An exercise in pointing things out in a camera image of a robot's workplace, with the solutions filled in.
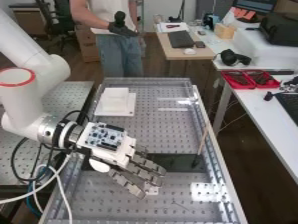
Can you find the black plate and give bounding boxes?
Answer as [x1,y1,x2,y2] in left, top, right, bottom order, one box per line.
[79,152,210,174]

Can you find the white desk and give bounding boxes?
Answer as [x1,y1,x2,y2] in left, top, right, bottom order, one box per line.
[212,72,298,186]
[194,19,298,76]

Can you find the person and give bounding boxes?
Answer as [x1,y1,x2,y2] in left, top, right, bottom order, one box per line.
[68,0,147,79]

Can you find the black cable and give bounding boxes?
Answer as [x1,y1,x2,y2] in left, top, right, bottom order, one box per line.
[9,136,59,184]
[60,109,92,128]

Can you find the black headphones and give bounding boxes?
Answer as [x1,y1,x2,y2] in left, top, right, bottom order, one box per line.
[218,48,254,67]

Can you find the black office chair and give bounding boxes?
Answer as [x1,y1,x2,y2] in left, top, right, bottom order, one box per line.
[33,0,77,45]

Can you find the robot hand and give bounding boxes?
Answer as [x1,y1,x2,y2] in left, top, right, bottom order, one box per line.
[75,121,169,201]

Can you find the blue cable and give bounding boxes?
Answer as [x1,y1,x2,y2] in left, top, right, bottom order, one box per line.
[25,165,48,220]

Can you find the small white box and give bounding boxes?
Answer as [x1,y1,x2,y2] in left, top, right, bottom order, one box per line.
[93,87,137,118]

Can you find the wooden desk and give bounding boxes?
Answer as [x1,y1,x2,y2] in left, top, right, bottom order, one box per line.
[153,22,221,81]

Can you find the clear box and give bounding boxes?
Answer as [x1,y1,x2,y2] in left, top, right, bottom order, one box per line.
[39,77,250,224]

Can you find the black keyboard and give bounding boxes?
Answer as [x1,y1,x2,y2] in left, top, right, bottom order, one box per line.
[166,30,197,50]
[273,91,298,127]

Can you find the black bag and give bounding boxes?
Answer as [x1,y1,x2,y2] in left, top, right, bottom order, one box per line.
[258,12,298,48]

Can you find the white cable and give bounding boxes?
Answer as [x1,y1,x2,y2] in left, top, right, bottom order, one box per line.
[0,155,72,205]
[32,163,75,224]

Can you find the cardboard box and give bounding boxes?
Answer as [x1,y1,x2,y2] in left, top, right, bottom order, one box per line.
[73,24,103,63]

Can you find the red tray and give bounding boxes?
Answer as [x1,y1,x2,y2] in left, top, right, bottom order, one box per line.
[220,69,258,91]
[246,69,282,90]

